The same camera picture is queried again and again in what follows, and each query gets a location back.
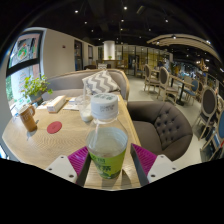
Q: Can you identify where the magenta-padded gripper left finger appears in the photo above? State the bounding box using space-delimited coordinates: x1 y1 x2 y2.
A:
45 145 93 187

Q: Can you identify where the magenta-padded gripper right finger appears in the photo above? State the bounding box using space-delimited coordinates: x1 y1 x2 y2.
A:
129 143 183 187

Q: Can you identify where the clear green-labelled drink bottle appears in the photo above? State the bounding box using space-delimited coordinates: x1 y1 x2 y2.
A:
85 92 129 180

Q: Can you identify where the grey tufted armchair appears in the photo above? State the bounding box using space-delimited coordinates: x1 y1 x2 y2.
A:
126 100 194 163

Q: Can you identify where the flat round red coaster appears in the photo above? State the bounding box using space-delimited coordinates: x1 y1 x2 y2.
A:
46 120 63 135

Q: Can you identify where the clear plastic cup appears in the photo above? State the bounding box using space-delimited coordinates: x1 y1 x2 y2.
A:
75 94 94 123

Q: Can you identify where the beige tissue box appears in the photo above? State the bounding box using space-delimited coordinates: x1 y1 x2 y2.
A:
45 94 68 113

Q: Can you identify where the brown and white cup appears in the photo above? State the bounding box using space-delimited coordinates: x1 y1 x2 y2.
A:
18 103 38 133

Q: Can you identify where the grey curved sofa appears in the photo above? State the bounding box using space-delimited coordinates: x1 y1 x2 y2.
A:
41 68 131 103

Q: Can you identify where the grey chevron cushion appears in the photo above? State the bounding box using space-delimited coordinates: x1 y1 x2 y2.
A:
81 69 121 96

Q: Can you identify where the group of dining chairs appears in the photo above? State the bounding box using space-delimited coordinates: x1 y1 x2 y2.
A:
143 63 224 161

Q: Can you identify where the green potted plant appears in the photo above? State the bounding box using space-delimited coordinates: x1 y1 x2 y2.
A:
20 74 54 105

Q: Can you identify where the dark-framed decorated window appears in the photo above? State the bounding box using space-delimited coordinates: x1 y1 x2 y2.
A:
4 29 44 104

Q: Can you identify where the group of ceiling lights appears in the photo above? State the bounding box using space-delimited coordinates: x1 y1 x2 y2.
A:
73 3 214 46

